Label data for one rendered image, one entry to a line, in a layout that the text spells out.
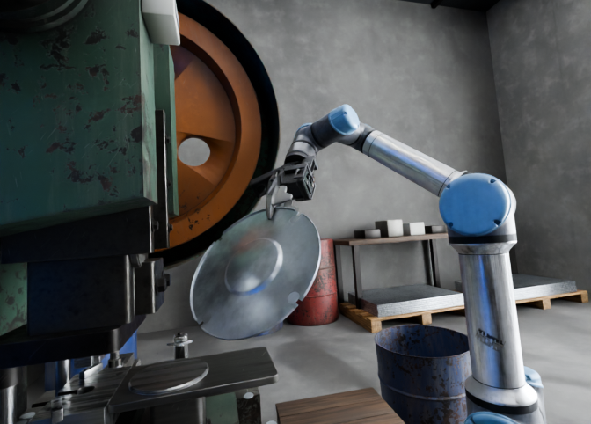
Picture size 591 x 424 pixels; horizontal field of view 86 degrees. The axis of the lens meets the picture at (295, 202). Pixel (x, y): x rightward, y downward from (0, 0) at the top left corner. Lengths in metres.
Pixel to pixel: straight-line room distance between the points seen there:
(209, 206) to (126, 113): 0.54
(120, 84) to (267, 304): 0.39
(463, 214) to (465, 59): 5.42
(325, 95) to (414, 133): 1.41
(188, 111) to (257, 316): 0.66
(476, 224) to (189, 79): 0.85
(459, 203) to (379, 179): 3.88
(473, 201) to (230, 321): 0.49
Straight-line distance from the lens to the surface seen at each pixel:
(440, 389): 1.54
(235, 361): 0.65
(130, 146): 0.43
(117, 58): 0.47
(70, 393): 0.69
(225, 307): 0.63
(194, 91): 1.05
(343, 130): 0.84
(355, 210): 4.31
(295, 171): 0.76
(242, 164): 0.95
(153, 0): 0.51
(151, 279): 0.56
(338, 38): 5.01
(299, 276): 0.58
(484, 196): 0.66
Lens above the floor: 1.01
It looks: 5 degrees up
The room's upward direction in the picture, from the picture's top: 4 degrees counter-clockwise
